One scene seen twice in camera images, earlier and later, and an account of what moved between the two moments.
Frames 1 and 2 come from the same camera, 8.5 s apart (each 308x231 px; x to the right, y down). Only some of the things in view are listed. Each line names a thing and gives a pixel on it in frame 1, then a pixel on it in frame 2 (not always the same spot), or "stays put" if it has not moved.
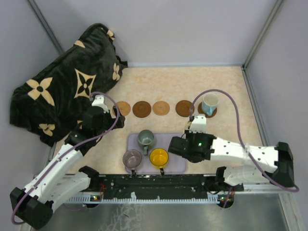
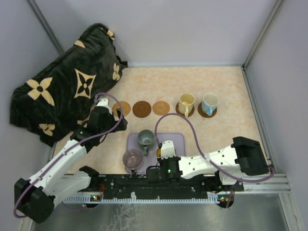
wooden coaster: x=124 y=107 stays put
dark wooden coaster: x=200 y=110 stays put
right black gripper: x=187 y=134 → x=161 y=161
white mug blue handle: x=209 y=103 stays put
